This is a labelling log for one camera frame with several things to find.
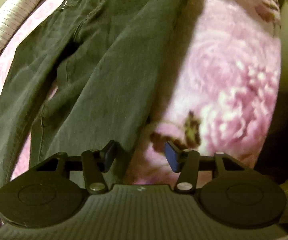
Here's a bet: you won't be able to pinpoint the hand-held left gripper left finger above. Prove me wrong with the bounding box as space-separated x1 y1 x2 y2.
37 140 116 195

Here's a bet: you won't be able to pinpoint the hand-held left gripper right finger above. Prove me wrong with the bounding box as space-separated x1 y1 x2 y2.
166 140 249 194

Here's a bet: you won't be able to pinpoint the dark grey pants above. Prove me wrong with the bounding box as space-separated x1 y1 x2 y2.
0 0 196 230

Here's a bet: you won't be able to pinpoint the pink floral blanket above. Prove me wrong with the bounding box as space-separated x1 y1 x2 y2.
0 0 282 188

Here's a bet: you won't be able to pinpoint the white striped duvet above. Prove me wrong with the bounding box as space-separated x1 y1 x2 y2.
0 0 53 80

